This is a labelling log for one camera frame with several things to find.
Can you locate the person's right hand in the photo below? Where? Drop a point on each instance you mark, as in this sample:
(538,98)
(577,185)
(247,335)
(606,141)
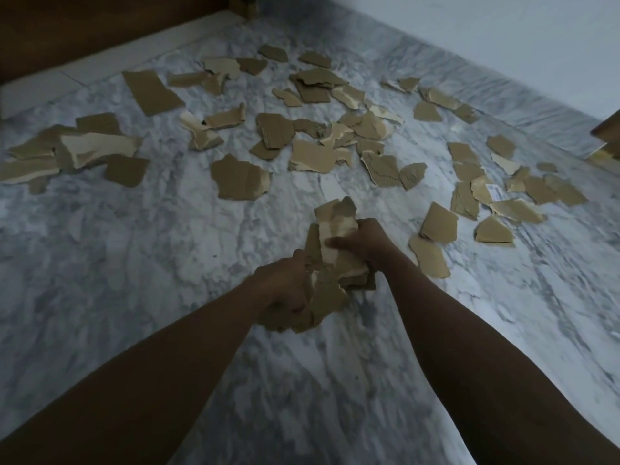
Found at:
(370,242)

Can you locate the brown wooden door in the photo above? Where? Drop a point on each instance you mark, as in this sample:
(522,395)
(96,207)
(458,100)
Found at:
(97,28)
(608,135)

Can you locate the person's right forearm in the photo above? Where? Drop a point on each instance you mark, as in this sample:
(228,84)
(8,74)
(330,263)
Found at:
(484,372)

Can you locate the scatter of brown paper pieces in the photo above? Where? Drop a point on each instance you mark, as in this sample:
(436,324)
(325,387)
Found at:
(239,179)

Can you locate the person's left hand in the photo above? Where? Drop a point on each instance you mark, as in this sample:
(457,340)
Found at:
(283,283)

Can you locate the person's left forearm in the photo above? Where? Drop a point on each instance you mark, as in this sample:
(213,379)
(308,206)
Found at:
(135,392)

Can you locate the torn brown paper piece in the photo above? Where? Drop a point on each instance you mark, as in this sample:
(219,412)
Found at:
(327,297)
(334,217)

